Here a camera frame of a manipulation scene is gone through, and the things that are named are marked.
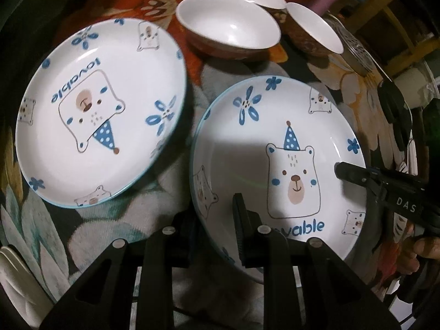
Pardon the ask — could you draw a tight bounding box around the white cup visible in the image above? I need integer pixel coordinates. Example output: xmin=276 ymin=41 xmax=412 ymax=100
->
xmin=394 ymin=69 xmax=440 ymax=109

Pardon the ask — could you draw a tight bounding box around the black slipper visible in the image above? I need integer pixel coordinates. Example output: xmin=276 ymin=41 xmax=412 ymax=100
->
xmin=378 ymin=79 xmax=403 ymax=124
xmin=392 ymin=108 xmax=414 ymax=152

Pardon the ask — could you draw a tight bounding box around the bear print white plate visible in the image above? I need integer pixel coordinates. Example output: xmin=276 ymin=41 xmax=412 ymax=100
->
xmin=189 ymin=75 xmax=370 ymax=284
xmin=15 ymin=17 xmax=188 ymax=208

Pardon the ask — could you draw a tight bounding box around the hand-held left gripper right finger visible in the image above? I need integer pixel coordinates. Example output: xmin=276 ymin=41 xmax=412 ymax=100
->
xmin=232 ymin=192 xmax=403 ymax=330

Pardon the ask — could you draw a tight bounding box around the person's right hand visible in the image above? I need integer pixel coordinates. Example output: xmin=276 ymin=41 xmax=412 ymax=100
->
xmin=413 ymin=237 xmax=440 ymax=265

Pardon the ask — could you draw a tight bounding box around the floral blanket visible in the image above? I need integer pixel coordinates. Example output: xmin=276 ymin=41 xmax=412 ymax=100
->
xmin=0 ymin=0 xmax=440 ymax=330

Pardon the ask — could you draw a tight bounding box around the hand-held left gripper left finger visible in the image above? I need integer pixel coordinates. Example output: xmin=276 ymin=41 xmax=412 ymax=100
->
xmin=41 ymin=210 xmax=198 ymax=330

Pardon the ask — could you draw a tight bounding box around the wooden stool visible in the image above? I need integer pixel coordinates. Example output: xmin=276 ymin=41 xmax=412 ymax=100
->
xmin=344 ymin=0 xmax=437 ymax=62

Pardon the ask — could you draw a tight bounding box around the round metal tin lid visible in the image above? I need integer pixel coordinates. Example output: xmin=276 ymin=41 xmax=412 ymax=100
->
xmin=325 ymin=15 xmax=377 ymax=76

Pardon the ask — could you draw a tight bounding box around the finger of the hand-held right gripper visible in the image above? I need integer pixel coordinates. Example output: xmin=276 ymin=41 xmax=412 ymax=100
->
xmin=335 ymin=161 xmax=379 ymax=193

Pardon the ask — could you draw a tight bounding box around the large white brown bowl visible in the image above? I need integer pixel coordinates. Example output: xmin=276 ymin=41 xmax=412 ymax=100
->
xmin=176 ymin=0 xmax=282 ymax=59

